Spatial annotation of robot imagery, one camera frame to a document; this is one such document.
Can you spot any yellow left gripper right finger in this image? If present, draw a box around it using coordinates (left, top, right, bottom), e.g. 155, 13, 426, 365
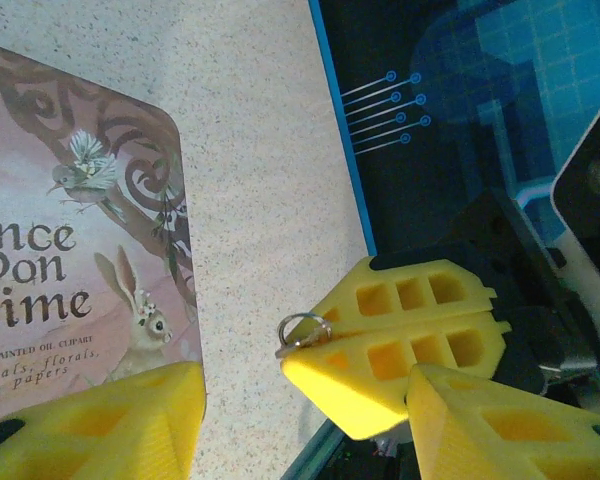
404, 363, 600, 480

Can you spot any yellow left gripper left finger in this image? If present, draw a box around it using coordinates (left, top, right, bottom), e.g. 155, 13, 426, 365
0, 361, 207, 480

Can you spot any silver key with ring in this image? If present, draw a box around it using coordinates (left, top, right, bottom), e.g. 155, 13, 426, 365
275, 311, 334, 361

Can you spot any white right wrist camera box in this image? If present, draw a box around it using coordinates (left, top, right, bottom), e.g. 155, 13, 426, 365
549, 93, 600, 357

